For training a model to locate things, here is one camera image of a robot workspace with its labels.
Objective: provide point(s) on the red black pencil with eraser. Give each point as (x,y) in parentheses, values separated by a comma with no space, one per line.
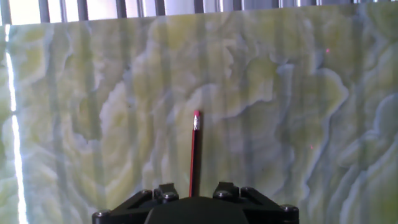
(194,155)

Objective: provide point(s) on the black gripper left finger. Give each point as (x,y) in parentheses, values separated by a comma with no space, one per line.
(124,211)

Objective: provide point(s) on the green marble pattern mat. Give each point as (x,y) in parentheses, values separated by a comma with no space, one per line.
(280,124)

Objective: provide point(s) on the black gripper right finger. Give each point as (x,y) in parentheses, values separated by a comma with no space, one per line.
(267,211)

